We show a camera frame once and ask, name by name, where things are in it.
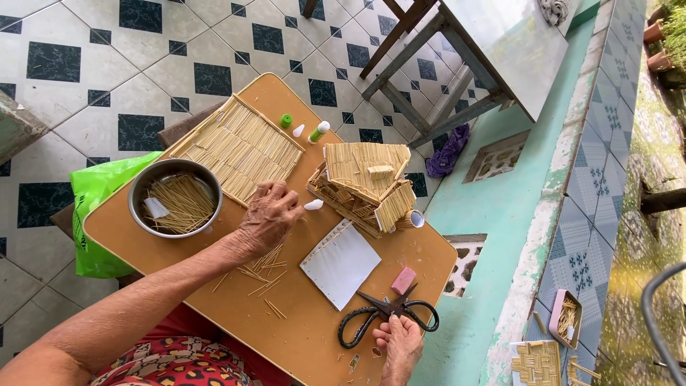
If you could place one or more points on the pink eraser block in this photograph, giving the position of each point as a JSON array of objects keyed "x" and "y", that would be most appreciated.
[{"x": 403, "y": 280}]

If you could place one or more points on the person's left hand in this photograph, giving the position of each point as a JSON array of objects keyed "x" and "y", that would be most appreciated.
[{"x": 265, "y": 217}]

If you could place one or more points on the brown wooden stool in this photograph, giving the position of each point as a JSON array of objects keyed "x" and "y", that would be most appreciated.
[
  {"x": 63, "y": 220},
  {"x": 185, "y": 126}
]

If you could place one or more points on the flat toothpick roof panel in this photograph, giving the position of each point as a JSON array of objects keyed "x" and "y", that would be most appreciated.
[{"x": 241, "y": 145}]

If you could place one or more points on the woven toothpick square panel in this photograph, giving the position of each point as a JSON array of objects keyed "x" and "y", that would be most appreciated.
[{"x": 536, "y": 363}]

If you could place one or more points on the red patterned clothing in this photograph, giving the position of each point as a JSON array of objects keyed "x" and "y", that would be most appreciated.
[{"x": 177, "y": 359}]

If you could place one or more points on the terracotta flower pot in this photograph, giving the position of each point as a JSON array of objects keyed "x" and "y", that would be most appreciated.
[
  {"x": 659, "y": 62},
  {"x": 653, "y": 33}
]

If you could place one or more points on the green plants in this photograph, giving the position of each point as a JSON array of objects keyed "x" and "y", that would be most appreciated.
[{"x": 675, "y": 27}]

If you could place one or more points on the purple cloth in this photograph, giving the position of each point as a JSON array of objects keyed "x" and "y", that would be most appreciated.
[{"x": 447, "y": 153}]

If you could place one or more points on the grey rag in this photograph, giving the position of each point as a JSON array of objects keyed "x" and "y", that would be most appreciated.
[{"x": 554, "y": 10}]

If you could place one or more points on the toothpick pieces in tray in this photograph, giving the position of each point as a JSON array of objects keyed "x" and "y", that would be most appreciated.
[{"x": 567, "y": 317}]

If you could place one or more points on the white paper sheet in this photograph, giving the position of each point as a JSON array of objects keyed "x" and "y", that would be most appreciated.
[{"x": 340, "y": 265}]

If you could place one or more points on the small white paper scrap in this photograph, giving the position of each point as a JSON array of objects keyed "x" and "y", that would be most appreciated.
[{"x": 155, "y": 208}]

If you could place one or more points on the round metal bowl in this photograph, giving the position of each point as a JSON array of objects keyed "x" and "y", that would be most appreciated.
[{"x": 140, "y": 182}]

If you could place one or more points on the black scissors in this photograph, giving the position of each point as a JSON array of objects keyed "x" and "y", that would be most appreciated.
[{"x": 385, "y": 309}]

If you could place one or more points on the green plastic bag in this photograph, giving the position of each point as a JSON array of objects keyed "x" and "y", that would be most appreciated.
[{"x": 94, "y": 214}]

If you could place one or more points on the tree trunk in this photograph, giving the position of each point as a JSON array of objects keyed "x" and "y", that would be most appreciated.
[{"x": 664, "y": 201}]

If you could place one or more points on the grey metal table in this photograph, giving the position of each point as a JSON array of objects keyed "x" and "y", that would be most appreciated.
[{"x": 514, "y": 48}]

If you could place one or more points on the black curved metal bar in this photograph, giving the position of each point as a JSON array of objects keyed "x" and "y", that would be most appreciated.
[{"x": 649, "y": 316}]

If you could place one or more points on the green worn bench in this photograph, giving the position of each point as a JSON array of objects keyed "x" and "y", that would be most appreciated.
[{"x": 16, "y": 128}]

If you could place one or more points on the toothpick model house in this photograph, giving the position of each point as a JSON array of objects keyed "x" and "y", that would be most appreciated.
[{"x": 359, "y": 182}]

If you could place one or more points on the small toothpick frame piece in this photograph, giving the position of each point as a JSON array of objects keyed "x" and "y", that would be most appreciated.
[{"x": 580, "y": 372}]

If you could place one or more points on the white glue bottle green label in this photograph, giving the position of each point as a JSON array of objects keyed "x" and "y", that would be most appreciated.
[{"x": 318, "y": 133}]

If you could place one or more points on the pink plastic tray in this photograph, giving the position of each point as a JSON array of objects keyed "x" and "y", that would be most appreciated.
[{"x": 557, "y": 308}]

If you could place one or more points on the small rolled paper tube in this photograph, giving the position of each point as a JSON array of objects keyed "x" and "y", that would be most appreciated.
[{"x": 411, "y": 219}]

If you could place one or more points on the scattered toothpicks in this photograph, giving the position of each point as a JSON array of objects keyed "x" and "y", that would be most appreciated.
[{"x": 268, "y": 262}]

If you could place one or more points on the person's left fingers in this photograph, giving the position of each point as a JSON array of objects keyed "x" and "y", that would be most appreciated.
[{"x": 287, "y": 202}]

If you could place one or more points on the heap of loose toothpicks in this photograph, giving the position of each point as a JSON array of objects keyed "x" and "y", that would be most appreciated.
[{"x": 185, "y": 206}]

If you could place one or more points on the short wooden stick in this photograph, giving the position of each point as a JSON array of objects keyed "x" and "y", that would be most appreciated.
[{"x": 539, "y": 322}]

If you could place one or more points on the person's right hand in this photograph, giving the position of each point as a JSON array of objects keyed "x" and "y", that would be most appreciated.
[{"x": 402, "y": 348}]

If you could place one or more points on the green bottle cap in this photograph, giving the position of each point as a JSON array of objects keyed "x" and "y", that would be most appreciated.
[{"x": 286, "y": 120}]

